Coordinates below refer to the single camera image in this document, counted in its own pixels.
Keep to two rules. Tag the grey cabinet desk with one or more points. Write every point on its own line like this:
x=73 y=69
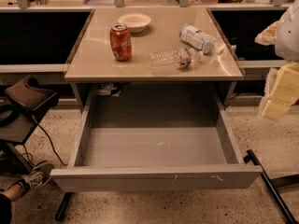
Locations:
x=94 y=61

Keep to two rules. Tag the grey sneaker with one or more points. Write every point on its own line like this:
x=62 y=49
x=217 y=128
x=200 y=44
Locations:
x=39 y=176

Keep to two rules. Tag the grey open top drawer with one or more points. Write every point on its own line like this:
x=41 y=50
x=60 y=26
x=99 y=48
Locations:
x=171 y=138

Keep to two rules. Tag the black floor bar right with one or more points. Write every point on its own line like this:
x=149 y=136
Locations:
x=274 y=184

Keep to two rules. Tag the dark side table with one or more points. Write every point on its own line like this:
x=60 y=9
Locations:
x=14 y=157

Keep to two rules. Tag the white paper bowl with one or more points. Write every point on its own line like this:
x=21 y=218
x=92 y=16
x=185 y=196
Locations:
x=136 y=22

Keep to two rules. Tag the black device on side table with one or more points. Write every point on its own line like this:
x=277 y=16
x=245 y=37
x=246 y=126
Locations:
x=31 y=100

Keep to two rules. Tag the person's lower leg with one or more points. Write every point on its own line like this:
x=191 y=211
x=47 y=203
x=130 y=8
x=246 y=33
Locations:
x=14 y=192

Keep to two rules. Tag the black floor bar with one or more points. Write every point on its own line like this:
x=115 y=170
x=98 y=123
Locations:
x=60 y=214
x=274 y=184

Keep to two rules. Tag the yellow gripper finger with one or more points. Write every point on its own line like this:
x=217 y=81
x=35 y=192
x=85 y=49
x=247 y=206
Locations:
x=281 y=91

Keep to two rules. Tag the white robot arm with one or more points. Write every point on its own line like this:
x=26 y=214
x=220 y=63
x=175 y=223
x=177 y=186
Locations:
x=284 y=35

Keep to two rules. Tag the black floor bar left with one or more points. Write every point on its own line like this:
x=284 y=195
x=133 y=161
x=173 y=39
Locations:
x=60 y=214

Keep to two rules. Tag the orange soda can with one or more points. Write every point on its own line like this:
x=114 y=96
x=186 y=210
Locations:
x=120 y=42

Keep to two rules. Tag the clear plastic water bottle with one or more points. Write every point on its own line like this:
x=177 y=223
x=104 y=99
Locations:
x=172 y=61

